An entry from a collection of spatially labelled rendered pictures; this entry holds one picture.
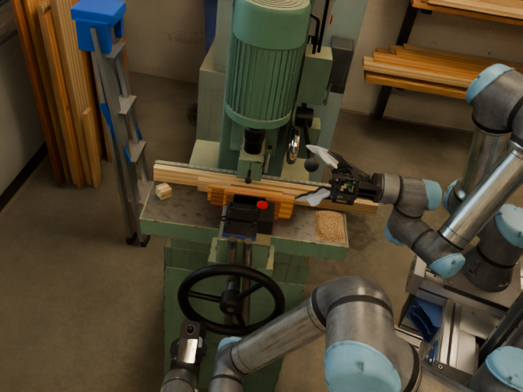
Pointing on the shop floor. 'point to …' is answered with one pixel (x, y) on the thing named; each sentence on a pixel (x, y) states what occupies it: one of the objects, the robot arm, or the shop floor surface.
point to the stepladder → (115, 102)
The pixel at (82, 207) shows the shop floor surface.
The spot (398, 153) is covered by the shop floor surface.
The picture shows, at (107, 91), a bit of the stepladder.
